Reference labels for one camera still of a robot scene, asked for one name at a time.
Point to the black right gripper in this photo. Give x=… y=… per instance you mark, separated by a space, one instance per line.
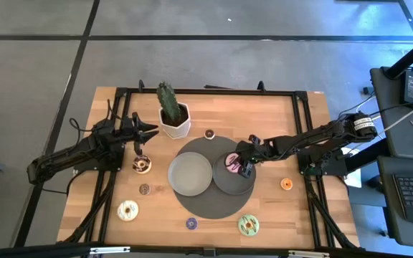
x=249 y=152

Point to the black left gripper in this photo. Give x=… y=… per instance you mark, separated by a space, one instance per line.
x=131 y=130

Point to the large pink glazed donut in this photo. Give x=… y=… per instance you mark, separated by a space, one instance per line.
x=231 y=165

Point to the large chocolate glazed donut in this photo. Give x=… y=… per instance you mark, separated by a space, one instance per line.
x=136 y=168

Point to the mini dark chocolate donut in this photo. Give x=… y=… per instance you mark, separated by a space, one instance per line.
x=205 y=135

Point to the mini orange glazed donut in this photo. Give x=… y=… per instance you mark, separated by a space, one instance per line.
x=283 y=186

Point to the mini brown speckled donut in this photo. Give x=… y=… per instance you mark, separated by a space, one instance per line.
x=141 y=191

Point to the large green glazed donut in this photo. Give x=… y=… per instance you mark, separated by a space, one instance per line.
x=242 y=229

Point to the large white glazed donut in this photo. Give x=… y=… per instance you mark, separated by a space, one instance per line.
x=122 y=211

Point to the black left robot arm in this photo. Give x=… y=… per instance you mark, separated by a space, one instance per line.
x=66 y=154

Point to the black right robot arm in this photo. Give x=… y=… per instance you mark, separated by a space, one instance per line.
x=317 y=136

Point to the white faceted plant pot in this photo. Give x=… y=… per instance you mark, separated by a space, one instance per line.
x=178 y=130

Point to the dark grey plate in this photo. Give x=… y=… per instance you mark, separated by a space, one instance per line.
x=231 y=182

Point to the green cactus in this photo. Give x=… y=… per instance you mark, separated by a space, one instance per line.
x=167 y=100

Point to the light grey plate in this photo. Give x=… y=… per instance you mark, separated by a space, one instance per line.
x=190 y=173

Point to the round dark grey woven placemat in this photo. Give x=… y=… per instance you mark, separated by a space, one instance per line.
x=210 y=206

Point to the mini purple glazed donut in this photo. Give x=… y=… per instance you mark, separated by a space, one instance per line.
x=188 y=223

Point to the white paper sheet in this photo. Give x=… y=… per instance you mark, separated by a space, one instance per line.
x=353 y=179

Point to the black support beam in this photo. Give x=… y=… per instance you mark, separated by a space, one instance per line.
x=366 y=157

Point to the black floor plug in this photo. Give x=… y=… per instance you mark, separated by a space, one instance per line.
x=366 y=90

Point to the dark grey side desk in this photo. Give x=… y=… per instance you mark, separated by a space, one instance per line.
x=393 y=143

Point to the dark grey keyboard shelf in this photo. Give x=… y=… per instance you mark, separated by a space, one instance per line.
x=389 y=215

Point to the black rig crossbeam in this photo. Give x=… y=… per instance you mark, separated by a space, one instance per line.
x=31 y=251

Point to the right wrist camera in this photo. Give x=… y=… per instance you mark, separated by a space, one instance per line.
x=247 y=169

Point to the black aluminium table frame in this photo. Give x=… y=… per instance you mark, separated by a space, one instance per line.
x=210 y=92

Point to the silver frame bracket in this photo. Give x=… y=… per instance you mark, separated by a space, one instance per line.
x=308 y=254
x=109 y=250

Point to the black diagonal rig post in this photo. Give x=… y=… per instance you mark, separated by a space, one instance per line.
x=411 y=55

